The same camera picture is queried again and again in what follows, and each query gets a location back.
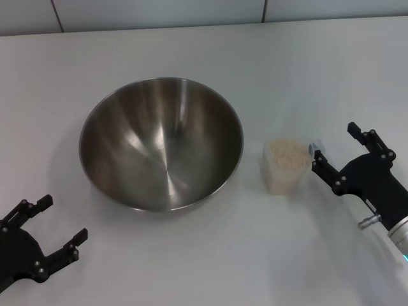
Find right gripper cable with plug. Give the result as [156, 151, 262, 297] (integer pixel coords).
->
[358, 214, 383, 230]

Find white rice grains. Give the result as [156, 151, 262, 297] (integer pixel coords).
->
[263, 139, 310, 194]

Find clear plastic cup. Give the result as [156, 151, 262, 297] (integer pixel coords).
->
[261, 137, 312, 195]

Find stainless steel mixing bowl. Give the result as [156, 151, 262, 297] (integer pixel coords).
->
[78, 76, 245, 212]

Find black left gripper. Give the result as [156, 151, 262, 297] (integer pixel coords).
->
[0, 194, 89, 288]

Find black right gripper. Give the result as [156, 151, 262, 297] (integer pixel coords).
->
[308, 121, 408, 231]

